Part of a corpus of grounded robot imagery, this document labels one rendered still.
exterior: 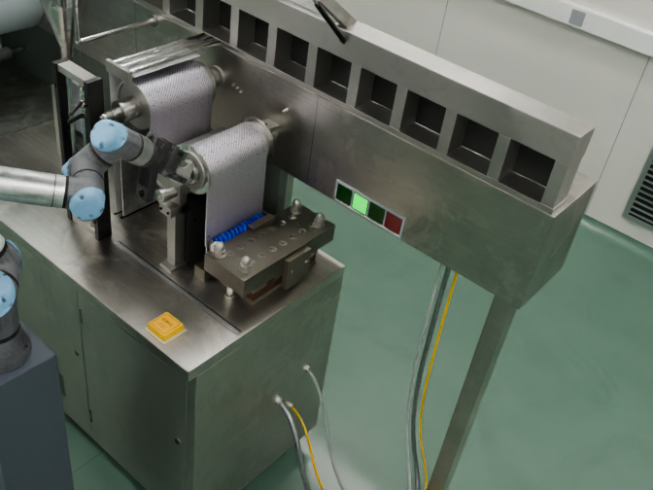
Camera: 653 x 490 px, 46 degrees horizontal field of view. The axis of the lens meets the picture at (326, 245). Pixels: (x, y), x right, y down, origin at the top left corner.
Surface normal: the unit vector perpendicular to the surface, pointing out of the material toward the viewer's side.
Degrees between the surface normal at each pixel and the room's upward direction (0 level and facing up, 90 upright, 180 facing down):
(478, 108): 90
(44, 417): 90
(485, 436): 0
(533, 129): 90
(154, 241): 0
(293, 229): 0
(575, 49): 90
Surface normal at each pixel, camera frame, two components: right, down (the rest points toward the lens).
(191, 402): -0.64, 0.41
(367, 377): 0.12, -0.78
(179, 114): 0.75, 0.50
